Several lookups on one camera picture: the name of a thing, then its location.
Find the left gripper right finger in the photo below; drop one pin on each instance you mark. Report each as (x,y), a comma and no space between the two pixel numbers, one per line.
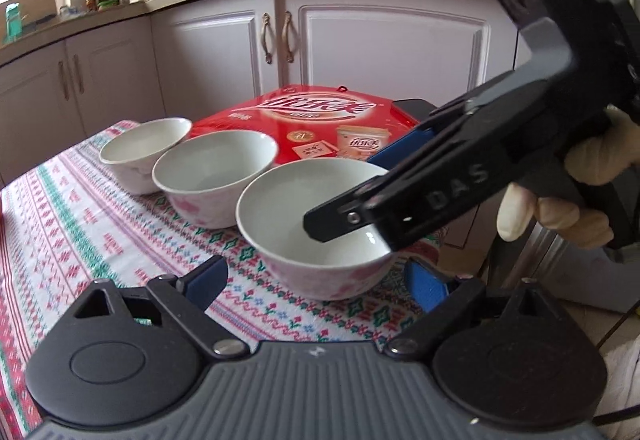
(451,304)

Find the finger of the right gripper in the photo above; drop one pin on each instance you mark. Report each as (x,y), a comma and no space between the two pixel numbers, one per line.
(397,151)
(363,205)

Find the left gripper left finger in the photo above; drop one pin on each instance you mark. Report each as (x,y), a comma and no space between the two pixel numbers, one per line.
(184,301)

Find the white floral bowl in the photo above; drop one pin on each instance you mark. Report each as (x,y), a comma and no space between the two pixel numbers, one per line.
(131,156)
(204,176)
(270,215)

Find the white kitchen cabinets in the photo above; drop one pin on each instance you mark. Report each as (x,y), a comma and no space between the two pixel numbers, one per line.
(198,59)

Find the right gloved hand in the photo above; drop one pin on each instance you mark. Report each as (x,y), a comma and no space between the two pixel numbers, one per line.
(592,201)

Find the red snack box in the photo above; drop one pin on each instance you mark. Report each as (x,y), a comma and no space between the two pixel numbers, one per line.
(314,121)

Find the patterned tablecloth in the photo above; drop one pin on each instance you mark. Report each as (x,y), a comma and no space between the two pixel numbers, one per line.
(67,222)

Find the teal bottle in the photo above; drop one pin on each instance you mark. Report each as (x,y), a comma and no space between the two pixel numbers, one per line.
(14,22)

